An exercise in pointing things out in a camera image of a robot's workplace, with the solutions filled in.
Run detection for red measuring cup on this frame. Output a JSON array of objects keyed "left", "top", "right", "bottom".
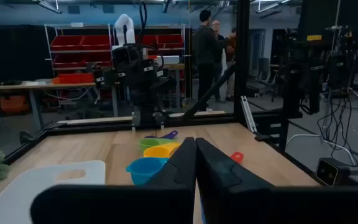
[{"left": 230, "top": 151, "right": 245, "bottom": 164}]

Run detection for green measuring cup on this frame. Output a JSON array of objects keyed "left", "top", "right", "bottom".
[{"left": 139, "top": 138, "right": 177, "bottom": 153}]

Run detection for black hanging cable bundle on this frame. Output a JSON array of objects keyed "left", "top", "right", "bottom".
[{"left": 317, "top": 90, "right": 358, "bottom": 167}]

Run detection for wooden workbench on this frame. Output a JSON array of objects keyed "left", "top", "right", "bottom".
[{"left": 0, "top": 80, "right": 119, "bottom": 131}]

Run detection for black background robot station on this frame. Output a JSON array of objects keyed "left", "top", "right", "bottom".
[{"left": 272, "top": 26, "right": 358, "bottom": 119}]

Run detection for metal rack with red bins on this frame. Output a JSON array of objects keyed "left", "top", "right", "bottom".
[
  {"left": 44, "top": 22, "right": 115, "bottom": 106},
  {"left": 113, "top": 22, "right": 188, "bottom": 108}
]

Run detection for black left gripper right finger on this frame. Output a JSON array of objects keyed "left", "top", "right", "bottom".
[{"left": 196, "top": 137, "right": 358, "bottom": 224}]

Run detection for black table edge frame rail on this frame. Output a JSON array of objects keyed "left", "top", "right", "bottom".
[{"left": 3, "top": 112, "right": 304, "bottom": 166}]

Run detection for orange bucket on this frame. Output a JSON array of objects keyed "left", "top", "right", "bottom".
[{"left": 0, "top": 94, "right": 31, "bottom": 114}]

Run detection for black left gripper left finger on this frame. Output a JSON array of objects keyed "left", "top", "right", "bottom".
[{"left": 30, "top": 136, "right": 198, "bottom": 224}]

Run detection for teal measuring cup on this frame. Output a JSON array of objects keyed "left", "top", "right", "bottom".
[{"left": 125, "top": 157, "right": 170, "bottom": 187}]

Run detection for dark blue measuring cup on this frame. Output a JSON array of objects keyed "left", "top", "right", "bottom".
[{"left": 144, "top": 130, "right": 179, "bottom": 140}]

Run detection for white box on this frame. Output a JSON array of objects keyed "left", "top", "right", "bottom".
[{"left": 155, "top": 55, "right": 180, "bottom": 65}]

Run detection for black diagonal frame brace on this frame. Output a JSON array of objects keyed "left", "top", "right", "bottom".
[{"left": 181, "top": 62, "right": 237, "bottom": 121}]

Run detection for silver curved stand tube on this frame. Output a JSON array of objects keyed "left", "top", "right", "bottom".
[{"left": 285, "top": 133, "right": 358, "bottom": 166}]

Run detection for orange bins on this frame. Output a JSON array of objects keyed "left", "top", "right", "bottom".
[{"left": 52, "top": 73, "right": 95, "bottom": 85}]

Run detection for person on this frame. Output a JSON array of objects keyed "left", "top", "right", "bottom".
[
  {"left": 224, "top": 27, "right": 237, "bottom": 102},
  {"left": 211, "top": 19, "right": 227, "bottom": 104},
  {"left": 192, "top": 9, "right": 226, "bottom": 112}
]

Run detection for black table-level camera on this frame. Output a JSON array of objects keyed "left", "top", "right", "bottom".
[{"left": 314, "top": 157, "right": 351, "bottom": 187}]

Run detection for silver metal bracket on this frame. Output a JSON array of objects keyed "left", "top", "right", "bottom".
[{"left": 240, "top": 95, "right": 258, "bottom": 134}]

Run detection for black vertical frame post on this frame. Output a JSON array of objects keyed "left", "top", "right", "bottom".
[{"left": 233, "top": 0, "right": 251, "bottom": 123}]

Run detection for yellow measuring cup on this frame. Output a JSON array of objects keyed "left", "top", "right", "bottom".
[{"left": 142, "top": 142, "right": 181, "bottom": 159}]

